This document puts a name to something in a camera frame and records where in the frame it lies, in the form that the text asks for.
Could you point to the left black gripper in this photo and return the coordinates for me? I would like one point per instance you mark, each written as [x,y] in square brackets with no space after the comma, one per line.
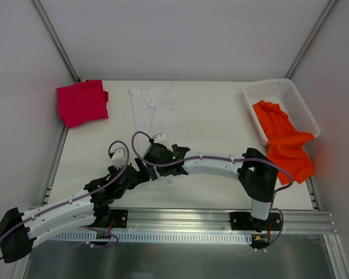
[138,172]

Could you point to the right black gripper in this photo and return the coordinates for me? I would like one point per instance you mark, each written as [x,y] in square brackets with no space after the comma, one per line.
[161,171]

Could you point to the white t-shirt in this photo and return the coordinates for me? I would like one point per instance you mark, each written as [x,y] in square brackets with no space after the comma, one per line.
[154,108]

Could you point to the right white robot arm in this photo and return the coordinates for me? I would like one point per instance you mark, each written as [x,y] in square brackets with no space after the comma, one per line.
[252,169]

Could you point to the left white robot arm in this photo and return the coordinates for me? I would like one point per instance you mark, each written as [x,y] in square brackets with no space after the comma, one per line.
[21,232]

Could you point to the folded magenta t-shirt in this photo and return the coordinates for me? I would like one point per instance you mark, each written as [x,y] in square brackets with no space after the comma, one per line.
[82,102]

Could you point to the orange t-shirt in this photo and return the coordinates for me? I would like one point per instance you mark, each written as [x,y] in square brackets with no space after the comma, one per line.
[285,142]

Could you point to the white plastic basket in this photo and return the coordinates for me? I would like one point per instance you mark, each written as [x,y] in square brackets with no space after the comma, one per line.
[283,92]

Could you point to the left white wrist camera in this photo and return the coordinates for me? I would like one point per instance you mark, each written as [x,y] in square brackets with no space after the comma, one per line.
[118,158]

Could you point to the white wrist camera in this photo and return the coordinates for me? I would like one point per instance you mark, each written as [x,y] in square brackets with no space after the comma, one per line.
[161,139]
[118,158]

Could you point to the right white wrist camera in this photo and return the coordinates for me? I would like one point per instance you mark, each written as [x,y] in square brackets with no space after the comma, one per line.
[161,139]

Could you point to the aluminium mounting rail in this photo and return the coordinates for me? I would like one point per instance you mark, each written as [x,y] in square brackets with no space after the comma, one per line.
[294,221]

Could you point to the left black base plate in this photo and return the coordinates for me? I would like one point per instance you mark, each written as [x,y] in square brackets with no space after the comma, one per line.
[111,218]

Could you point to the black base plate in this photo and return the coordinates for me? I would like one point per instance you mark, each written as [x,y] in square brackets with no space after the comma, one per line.
[111,218]
[243,221]

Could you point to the white slotted cable duct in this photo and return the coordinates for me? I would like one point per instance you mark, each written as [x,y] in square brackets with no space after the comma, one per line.
[157,237]

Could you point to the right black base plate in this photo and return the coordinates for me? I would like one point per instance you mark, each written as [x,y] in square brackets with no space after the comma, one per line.
[243,221]

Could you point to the left metal frame post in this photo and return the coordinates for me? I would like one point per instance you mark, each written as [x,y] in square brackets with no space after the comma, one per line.
[46,21]

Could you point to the metal frame post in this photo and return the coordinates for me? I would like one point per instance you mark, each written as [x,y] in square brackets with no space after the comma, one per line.
[46,21]
[320,21]

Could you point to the right metal frame post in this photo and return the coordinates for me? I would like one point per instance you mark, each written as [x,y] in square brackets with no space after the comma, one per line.
[320,21]

